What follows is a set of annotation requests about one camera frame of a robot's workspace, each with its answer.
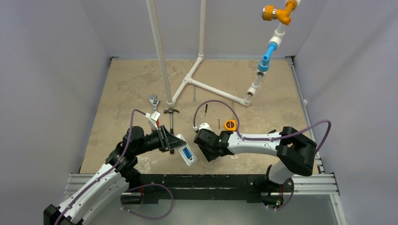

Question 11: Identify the aluminium rail frame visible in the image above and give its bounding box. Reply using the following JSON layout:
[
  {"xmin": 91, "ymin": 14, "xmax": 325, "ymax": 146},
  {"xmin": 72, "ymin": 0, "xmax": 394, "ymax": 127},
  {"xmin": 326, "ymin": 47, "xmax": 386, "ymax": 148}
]
[{"xmin": 63, "ymin": 56, "xmax": 348, "ymax": 225}]

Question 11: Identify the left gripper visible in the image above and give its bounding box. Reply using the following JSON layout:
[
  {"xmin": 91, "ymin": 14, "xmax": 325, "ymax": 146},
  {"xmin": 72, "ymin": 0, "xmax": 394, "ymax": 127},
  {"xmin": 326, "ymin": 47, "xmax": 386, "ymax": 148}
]
[{"xmin": 134, "ymin": 125, "xmax": 185, "ymax": 156}]

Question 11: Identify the orange pipe valve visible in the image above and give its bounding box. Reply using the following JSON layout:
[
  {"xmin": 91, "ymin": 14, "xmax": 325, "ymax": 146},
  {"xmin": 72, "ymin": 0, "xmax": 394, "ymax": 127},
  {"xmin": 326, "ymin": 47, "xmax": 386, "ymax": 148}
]
[{"xmin": 261, "ymin": 0, "xmax": 300, "ymax": 26}]

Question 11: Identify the small silver spanner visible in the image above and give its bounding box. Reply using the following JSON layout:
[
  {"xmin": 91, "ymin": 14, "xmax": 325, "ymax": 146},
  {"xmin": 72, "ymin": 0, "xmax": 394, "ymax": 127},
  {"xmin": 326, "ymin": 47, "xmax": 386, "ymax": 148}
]
[{"xmin": 192, "ymin": 85, "xmax": 196, "ymax": 102}]

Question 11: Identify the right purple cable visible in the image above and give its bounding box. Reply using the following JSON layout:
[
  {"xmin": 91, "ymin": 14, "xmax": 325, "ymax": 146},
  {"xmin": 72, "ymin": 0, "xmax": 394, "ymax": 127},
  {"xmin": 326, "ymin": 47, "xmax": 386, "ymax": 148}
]
[{"xmin": 192, "ymin": 99, "xmax": 332, "ymax": 212}]

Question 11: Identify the white remote control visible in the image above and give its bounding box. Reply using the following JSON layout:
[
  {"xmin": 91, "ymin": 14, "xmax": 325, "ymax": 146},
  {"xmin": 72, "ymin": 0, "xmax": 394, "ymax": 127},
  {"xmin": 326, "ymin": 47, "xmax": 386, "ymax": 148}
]
[{"xmin": 176, "ymin": 134, "xmax": 197, "ymax": 166}]

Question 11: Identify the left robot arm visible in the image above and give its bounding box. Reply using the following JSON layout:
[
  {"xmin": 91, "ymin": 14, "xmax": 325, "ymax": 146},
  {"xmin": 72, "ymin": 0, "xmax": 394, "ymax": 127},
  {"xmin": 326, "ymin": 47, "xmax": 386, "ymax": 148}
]
[{"xmin": 43, "ymin": 126, "xmax": 186, "ymax": 225}]

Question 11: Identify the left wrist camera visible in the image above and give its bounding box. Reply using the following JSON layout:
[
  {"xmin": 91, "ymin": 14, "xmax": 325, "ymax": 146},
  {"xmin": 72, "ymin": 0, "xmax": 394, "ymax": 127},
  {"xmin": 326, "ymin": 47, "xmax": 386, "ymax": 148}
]
[{"xmin": 145, "ymin": 111, "xmax": 161, "ymax": 131}]

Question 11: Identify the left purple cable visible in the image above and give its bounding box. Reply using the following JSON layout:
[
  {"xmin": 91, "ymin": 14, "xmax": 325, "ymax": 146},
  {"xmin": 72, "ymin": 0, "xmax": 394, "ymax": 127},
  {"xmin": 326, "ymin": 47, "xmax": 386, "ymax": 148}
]
[{"xmin": 53, "ymin": 109, "xmax": 174, "ymax": 225}]

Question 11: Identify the orange tape measure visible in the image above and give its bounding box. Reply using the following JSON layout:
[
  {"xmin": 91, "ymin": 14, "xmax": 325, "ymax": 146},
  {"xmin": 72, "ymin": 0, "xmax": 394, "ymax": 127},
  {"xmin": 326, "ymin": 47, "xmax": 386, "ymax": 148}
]
[{"xmin": 224, "ymin": 120, "xmax": 237, "ymax": 132}]

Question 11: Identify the black handled hammer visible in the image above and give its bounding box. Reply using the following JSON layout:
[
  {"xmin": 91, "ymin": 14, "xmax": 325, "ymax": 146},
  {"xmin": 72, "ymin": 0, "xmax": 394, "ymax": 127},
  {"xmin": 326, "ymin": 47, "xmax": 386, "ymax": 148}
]
[{"xmin": 163, "ymin": 108, "xmax": 180, "ymax": 135}]

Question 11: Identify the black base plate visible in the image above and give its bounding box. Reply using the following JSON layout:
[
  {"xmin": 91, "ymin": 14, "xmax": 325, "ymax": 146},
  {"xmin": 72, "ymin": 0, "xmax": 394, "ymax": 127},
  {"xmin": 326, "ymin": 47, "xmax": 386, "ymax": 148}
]
[{"xmin": 121, "ymin": 174, "xmax": 293, "ymax": 208}]

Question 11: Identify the red adjustable wrench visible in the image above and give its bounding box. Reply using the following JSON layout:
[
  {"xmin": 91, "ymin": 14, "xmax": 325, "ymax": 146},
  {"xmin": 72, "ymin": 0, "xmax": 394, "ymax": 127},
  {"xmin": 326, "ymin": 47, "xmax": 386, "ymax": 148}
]
[{"xmin": 148, "ymin": 94, "xmax": 160, "ymax": 112}]

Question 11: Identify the blue pipe fitting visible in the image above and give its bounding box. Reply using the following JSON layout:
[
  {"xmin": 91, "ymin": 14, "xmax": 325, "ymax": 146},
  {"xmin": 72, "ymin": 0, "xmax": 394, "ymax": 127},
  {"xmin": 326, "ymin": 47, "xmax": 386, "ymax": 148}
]
[{"xmin": 257, "ymin": 43, "xmax": 277, "ymax": 72}]

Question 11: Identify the blue battery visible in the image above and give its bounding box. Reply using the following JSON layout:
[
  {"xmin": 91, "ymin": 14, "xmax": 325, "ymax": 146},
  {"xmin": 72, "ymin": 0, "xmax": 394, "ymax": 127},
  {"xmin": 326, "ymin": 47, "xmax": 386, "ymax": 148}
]
[
  {"xmin": 184, "ymin": 148, "xmax": 192, "ymax": 160},
  {"xmin": 183, "ymin": 148, "xmax": 191, "ymax": 158}
]

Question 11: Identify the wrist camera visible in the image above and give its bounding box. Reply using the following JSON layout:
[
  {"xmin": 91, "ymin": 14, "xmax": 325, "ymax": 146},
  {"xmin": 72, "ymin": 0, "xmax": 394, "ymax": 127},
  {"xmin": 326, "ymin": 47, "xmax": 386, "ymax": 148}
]
[
  {"xmin": 193, "ymin": 123, "xmax": 212, "ymax": 132},
  {"xmin": 145, "ymin": 111, "xmax": 161, "ymax": 131}
]

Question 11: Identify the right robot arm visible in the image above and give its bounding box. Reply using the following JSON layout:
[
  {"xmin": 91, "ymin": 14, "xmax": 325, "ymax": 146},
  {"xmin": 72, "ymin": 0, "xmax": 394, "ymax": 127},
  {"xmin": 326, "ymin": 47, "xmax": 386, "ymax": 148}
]
[{"xmin": 193, "ymin": 127, "xmax": 317, "ymax": 191}]

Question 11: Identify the white pvc pipe frame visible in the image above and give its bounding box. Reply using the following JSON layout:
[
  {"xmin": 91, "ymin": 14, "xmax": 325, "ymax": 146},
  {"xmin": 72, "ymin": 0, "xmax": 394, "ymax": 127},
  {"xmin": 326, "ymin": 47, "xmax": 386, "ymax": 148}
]
[{"xmin": 146, "ymin": 0, "xmax": 288, "ymax": 106}]

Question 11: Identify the purple cable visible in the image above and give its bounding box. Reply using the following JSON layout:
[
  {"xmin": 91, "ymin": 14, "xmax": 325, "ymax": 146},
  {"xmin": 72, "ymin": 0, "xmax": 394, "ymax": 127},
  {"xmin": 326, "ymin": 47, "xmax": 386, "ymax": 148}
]
[
  {"xmin": 192, "ymin": 99, "xmax": 332, "ymax": 212},
  {"xmin": 53, "ymin": 109, "xmax": 174, "ymax": 225}
]

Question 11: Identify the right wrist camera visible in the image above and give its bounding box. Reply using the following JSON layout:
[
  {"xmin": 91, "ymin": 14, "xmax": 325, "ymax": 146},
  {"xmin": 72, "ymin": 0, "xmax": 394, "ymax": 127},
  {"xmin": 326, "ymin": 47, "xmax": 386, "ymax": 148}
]
[{"xmin": 193, "ymin": 123, "xmax": 212, "ymax": 132}]

